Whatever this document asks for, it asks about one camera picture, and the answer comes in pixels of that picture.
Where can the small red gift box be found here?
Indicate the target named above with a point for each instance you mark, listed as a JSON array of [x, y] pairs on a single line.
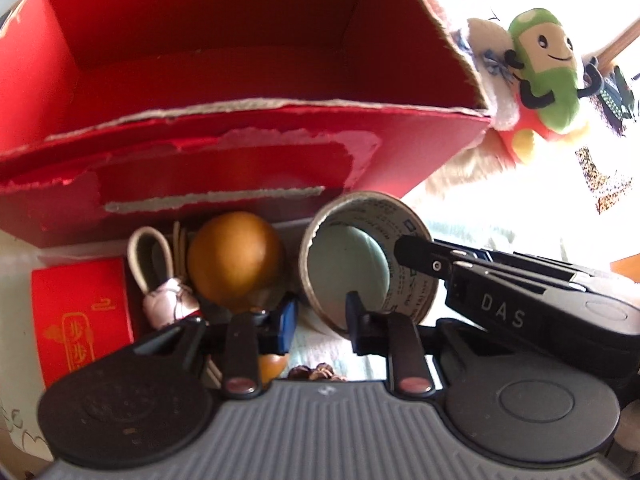
[[82, 312]]

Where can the large red cardboard box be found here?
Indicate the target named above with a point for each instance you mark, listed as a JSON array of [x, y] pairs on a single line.
[[118, 113]]

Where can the beige strap bundle red wrap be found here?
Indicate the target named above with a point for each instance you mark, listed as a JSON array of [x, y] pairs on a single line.
[[158, 265]]

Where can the brown pine cone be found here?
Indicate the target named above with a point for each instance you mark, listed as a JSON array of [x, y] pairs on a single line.
[[323, 372]]

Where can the printed packing tape roll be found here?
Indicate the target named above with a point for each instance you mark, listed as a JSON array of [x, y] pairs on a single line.
[[349, 247]]

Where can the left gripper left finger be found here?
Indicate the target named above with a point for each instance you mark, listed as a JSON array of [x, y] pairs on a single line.
[[251, 334]]

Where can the pink white plush toy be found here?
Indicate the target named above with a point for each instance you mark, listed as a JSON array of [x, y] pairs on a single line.
[[515, 135]]

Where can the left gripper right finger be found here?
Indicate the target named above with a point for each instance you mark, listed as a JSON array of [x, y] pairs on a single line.
[[394, 337]]

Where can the green smiling plush toy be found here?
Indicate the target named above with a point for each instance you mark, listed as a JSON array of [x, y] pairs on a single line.
[[551, 81]]

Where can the brown wooden gourd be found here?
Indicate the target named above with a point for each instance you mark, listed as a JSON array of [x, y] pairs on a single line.
[[237, 261]]

